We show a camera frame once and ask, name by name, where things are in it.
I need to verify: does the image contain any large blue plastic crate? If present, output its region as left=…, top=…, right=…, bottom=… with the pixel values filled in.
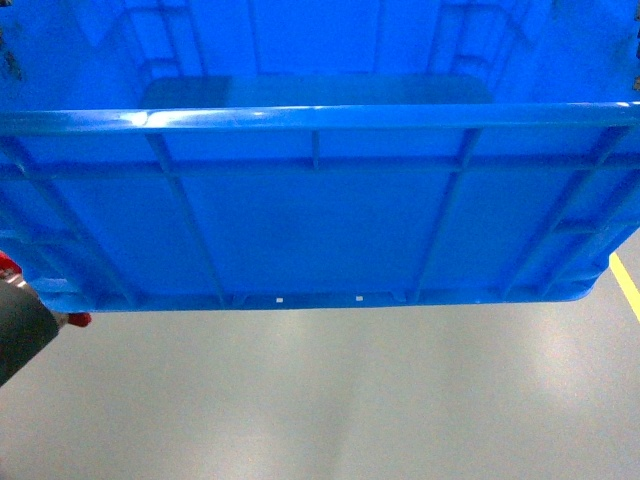
left=1, top=1, right=639, bottom=312

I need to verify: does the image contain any grey red cart corner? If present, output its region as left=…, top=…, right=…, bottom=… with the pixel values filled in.
left=1, top=252, right=92, bottom=386

